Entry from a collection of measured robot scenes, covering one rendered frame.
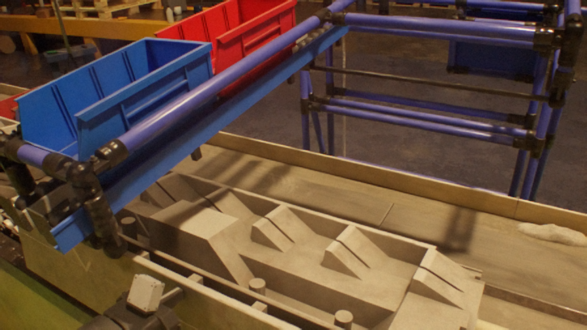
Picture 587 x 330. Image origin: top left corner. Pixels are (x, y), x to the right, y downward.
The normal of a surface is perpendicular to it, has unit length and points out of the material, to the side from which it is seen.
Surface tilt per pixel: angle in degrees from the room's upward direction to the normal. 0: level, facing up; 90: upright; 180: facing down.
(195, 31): 88
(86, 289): 80
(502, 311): 0
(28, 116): 88
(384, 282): 10
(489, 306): 0
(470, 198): 90
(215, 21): 88
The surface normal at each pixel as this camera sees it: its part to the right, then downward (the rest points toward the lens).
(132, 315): 0.04, -0.93
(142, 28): -0.50, 0.45
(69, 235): 0.86, 0.21
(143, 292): -0.41, -0.22
